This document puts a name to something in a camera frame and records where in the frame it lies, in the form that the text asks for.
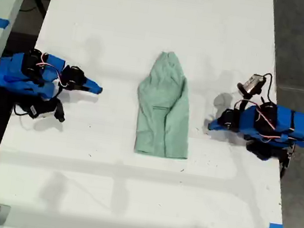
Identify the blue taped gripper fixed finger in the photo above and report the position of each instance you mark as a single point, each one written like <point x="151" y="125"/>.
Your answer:
<point x="92" y="83"/>
<point x="216" y="122"/>

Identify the pale green t-shirt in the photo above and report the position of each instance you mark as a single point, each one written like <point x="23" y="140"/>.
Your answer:
<point x="163" y="112"/>

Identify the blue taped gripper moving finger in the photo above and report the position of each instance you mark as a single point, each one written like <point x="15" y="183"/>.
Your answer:
<point x="87" y="90"/>
<point x="214" y="129"/>

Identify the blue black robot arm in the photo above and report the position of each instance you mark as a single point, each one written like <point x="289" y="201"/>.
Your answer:
<point x="13" y="72"/>
<point x="286" y="124"/>

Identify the silver black camera box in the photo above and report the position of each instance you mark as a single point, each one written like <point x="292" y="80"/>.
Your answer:
<point x="252" y="84"/>

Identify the black camera stalk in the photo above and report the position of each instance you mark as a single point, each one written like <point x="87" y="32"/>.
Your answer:
<point x="59" y="111"/>
<point x="245" y="100"/>

